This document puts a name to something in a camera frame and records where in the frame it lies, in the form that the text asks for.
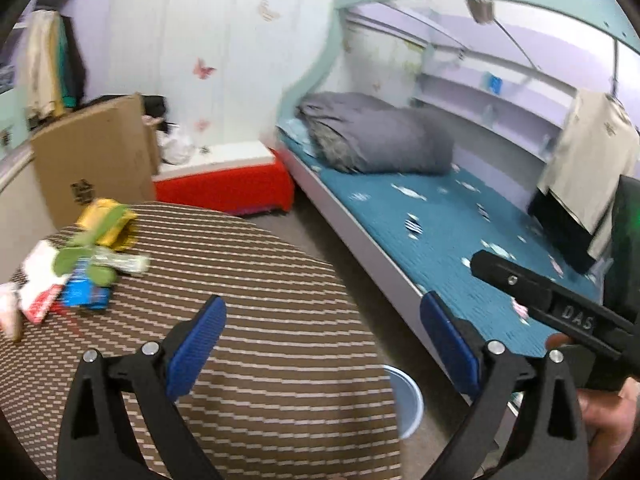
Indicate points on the beige hanging shirt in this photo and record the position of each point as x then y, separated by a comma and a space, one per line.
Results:
590, 155

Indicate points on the blue trash bin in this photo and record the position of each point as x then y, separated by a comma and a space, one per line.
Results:
405, 400

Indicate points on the green hanging garment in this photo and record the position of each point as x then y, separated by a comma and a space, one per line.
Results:
62, 70

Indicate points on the blue snack packet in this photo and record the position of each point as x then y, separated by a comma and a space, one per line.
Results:
85, 295

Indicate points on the white plastic bag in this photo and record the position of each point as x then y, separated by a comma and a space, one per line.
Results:
176, 147

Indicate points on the cream hanging garment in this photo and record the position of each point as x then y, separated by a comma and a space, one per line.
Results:
42, 60

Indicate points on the grey duvet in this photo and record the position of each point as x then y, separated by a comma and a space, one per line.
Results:
380, 135

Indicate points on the green crumpled wrapper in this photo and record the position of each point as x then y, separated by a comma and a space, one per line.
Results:
75, 260

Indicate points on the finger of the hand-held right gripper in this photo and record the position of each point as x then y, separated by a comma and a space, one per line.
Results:
510, 275

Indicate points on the green white striped wrapper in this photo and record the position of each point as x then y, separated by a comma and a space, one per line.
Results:
122, 262

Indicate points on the small blue box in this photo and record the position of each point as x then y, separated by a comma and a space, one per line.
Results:
494, 83

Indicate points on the dark hanging garment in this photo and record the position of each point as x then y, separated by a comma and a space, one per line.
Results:
75, 65

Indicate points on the dark cloth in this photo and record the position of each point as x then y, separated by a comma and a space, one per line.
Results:
154, 106

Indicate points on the lilac bedside wall shelf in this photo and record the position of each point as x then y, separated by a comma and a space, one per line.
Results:
500, 110

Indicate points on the yellow snack packet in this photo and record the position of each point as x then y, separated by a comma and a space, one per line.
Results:
107, 217

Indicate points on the teal printed bed sheet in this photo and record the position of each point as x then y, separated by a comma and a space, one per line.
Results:
450, 225

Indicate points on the brown patterned table cover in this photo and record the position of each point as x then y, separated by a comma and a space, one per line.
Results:
280, 310

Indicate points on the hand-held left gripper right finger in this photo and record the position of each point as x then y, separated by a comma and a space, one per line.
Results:
447, 345

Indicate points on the pale butterfly wall sticker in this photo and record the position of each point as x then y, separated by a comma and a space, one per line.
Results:
267, 10

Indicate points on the black hanging garment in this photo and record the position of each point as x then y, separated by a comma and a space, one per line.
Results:
557, 230

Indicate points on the person's right hand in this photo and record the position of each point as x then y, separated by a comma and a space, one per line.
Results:
610, 415

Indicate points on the grey hanging cloth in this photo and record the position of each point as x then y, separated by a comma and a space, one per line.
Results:
480, 8

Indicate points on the pink butterfly wall sticker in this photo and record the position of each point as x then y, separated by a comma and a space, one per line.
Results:
202, 67

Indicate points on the red white paper packet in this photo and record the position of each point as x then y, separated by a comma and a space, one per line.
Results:
40, 280

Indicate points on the large cardboard box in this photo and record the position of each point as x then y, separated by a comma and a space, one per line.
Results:
90, 160

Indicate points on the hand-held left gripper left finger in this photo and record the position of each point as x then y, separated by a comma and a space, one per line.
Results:
197, 345

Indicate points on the red storage box white lid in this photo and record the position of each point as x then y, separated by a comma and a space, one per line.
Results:
225, 180

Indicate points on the faint pink butterfly sticker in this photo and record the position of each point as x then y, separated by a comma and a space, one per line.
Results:
201, 125

